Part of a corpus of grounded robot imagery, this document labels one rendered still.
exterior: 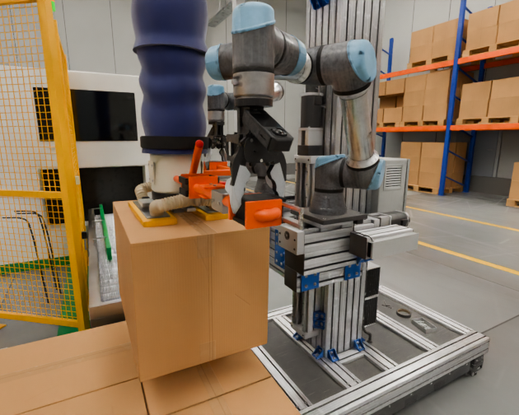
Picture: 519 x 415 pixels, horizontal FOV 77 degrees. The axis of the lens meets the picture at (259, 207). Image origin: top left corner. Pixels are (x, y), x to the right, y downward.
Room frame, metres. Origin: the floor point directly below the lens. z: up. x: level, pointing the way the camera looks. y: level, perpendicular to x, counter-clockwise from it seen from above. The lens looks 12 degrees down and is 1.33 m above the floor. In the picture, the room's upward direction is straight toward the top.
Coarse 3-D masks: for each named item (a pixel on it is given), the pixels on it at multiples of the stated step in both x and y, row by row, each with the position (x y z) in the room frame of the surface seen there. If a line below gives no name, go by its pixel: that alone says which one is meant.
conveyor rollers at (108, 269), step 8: (96, 216) 3.30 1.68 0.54; (112, 216) 3.29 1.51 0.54; (96, 224) 2.98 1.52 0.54; (112, 224) 2.96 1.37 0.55; (96, 232) 2.67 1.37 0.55; (112, 232) 2.71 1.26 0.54; (96, 240) 2.51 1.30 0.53; (104, 240) 2.45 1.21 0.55; (112, 240) 2.46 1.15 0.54; (104, 248) 2.28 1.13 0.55; (112, 248) 2.29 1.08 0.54; (104, 256) 2.11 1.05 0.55; (112, 256) 2.13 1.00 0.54; (104, 264) 1.96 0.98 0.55; (112, 264) 1.97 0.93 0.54; (104, 272) 1.86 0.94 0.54; (112, 272) 1.88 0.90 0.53; (104, 280) 1.77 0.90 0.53; (112, 280) 1.73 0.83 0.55; (104, 288) 1.62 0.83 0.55; (112, 288) 1.63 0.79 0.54; (104, 296) 1.54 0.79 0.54; (112, 296) 1.55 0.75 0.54
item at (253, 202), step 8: (248, 200) 0.58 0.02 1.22; (256, 200) 0.58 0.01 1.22; (264, 200) 0.58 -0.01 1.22; (272, 200) 0.59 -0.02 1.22; (280, 200) 0.60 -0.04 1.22; (240, 208) 0.61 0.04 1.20; (248, 208) 0.56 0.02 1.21; (256, 208) 0.57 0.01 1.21; (264, 208) 0.58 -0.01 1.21; (280, 208) 0.60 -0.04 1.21; (232, 216) 0.63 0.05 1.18; (240, 216) 0.61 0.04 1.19; (248, 216) 0.56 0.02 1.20; (280, 216) 0.60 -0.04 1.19; (248, 224) 0.56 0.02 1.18; (256, 224) 0.57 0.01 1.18; (264, 224) 0.58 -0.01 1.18; (272, 224) 0.59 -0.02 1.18; (280, 224) 0.60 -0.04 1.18
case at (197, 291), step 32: (128, 224) 0.96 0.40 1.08; (192, 224) 0.98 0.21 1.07; (224, 224) 0.98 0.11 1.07; (128, 256) 0.85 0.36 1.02; (160, 256) 0.81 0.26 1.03; (192, 256) 0.85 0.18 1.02; (224, 256) 0.90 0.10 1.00; (256, 256) 0.94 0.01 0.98; (128, 288) 0.92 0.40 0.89; (160, 288) 0.81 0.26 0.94; (192, 288) 0.85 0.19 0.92; (224, 288) 0.90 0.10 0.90; (256, 288) 0.95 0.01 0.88; (128, 320) 1.00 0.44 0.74; (160, 320) 0.81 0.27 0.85; (192, 320) 0.85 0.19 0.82; (224, 320) 0.90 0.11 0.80; (256, 320) 0.95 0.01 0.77; (160, 352) 0.81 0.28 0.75; (192, 352) 0.85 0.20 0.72; (224, 352) 0.90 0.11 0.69
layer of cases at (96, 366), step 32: (0, 352) 1.09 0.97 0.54; (32, 352) 1.09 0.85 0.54; (64, 352) 1.09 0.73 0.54; (96, 352) 1.09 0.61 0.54; (128, 352) 1.09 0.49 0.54; (0, 384) 0.93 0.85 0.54; (32, 384) 0.93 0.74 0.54; (64, 384) 0.93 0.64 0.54; (96, 384) 0.93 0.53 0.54; (128, 384) 0.93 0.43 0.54; (160, 384) 0.93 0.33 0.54; (192, 384) 0.93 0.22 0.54; (224, 384) 0.93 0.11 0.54; (256, 384) 0.93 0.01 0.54
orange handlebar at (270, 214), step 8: (224, 168) 1.41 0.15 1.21; (176, 176) 1.05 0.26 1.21; (200, 184) 0.83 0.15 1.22; (208, 184) 0.84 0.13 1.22; (216, 184) 0.82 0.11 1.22; (200, 192) 0.82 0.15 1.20; (208, 192) 0.77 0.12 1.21; (224, 200) 0.69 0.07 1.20; (272, 208) 0.58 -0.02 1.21; (256, 216) 0.57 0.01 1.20; (264, 216) 0.56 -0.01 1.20; (272, 216) 0.57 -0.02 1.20
